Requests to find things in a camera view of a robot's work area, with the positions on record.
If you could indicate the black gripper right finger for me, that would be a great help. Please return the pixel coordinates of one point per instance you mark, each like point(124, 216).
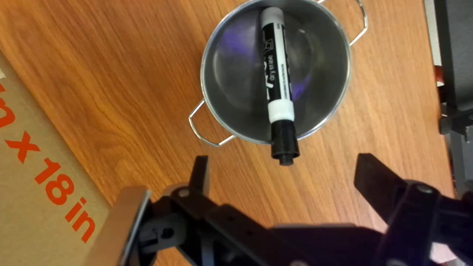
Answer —
point(418, 222)

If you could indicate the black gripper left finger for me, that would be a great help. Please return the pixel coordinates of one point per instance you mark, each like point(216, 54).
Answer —
point(196, 216)

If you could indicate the black and white marker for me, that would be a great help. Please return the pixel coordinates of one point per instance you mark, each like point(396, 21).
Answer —
point(275, 74)

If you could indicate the silver metal pot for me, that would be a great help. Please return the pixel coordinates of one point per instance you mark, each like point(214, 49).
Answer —
point(230, 74)

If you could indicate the wooden table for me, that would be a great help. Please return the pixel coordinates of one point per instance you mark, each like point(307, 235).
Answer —
point(122, 74)

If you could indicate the brown cardboard sheet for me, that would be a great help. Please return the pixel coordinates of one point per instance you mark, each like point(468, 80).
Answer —
point(29, 197)

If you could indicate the black perforated breadboard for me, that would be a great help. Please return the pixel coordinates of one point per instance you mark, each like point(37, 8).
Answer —
point(459, 39)

